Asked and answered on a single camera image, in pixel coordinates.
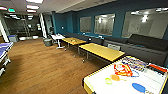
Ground long wooden table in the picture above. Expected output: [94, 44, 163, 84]
[61, 37, 88, 51]
[78, 42, 126, 64]

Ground interior glass window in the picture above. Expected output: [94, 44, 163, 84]
[93, 13, 116, 37]
[79, 16, 93, 34]
[121, 7, 168, 40]

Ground grey trash bin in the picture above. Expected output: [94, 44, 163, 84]
[43, 38, 54, 48]

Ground yellow air hockey table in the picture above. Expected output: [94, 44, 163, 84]
[82, 55, 168, 94]

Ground colourful game box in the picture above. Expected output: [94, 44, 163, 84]
[121, 56, 149, 74]

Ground dark grey sofa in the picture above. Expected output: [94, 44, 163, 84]
[103, 33, 168, 66]

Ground rectangular ceiling light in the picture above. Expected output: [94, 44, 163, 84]
[25, 0, 44, 4]

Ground blue round paddle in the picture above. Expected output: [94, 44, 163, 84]
[131, 82, 148, 94]

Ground red and black item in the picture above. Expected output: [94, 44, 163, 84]
[146, 63, 168, 75]

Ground blue ping pong table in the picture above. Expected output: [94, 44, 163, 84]
[0, 41, 14, 76]

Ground green exit sign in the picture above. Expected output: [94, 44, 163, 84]
[8, 8, 16, 13]

